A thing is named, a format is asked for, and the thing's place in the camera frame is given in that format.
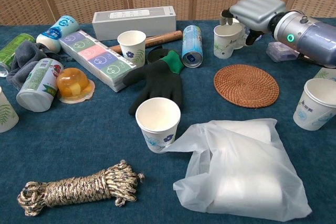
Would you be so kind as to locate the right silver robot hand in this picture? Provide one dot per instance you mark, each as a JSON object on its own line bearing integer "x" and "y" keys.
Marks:
{"x": 257, "y": 11}

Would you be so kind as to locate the white paper cup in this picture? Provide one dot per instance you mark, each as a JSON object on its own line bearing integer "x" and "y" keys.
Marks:
{"x": 241, "y": 44}
{"x": 326, "y": 74}
{"x": 312, "y": 111}
{"x": 6, "y": 113}
{"x": 157, "y": 119}
{"x": 225, "y": 45}

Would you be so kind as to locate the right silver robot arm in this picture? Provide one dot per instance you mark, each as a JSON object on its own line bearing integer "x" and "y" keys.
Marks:
{"x": 309, "y": 35}

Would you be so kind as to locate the round woven coaster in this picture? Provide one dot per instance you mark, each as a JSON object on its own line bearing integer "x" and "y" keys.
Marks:
{"x": 245, "y": 85}

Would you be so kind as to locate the paper cup with fern print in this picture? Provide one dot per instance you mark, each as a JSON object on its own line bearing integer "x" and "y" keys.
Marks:
{"x": 131, "y": 51}

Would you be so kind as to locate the orange fruit jelly cup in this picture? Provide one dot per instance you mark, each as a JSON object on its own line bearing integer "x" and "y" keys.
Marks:
{"x": 71, "y": 82}

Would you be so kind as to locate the purple plastic blister pack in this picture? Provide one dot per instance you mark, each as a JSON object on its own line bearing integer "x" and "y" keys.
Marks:
{"x": 278, "y": 51}

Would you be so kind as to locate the light blue drink can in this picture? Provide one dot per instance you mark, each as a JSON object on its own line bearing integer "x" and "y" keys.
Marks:
{"x": 193, "y": 43}

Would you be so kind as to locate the brown wooden stick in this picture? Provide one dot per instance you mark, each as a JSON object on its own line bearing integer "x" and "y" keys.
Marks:
{"x": 162, "y": 38}

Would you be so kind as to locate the black tape roll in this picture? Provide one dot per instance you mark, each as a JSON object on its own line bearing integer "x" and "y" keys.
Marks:
{"x": 155, "y": 54}

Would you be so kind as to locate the black glove green cuff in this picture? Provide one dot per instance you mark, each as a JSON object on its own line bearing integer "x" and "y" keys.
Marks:
{"x": 160, "y": 82}

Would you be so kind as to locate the white plastic bag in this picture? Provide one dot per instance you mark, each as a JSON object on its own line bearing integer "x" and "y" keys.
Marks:
{"x": 236, "y": 169}

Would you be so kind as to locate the multicolour tissue pack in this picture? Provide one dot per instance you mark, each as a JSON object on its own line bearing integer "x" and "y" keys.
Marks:
{"x": 97, "y": 56}

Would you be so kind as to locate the white squeeze bottle blue label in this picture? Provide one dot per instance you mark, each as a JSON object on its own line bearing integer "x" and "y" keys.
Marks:
{"x": 57, "y": 31}

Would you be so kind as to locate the white green drink can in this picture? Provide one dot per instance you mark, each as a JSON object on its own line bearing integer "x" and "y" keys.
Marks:
{"x": 39, "y": 82}

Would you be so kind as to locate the blue table cloth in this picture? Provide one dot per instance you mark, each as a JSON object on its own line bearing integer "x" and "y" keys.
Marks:
{"x": 78, "y": 155}

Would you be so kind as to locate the grey cloth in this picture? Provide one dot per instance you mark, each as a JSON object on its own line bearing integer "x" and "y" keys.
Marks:
{"x": 23, "y": 56}

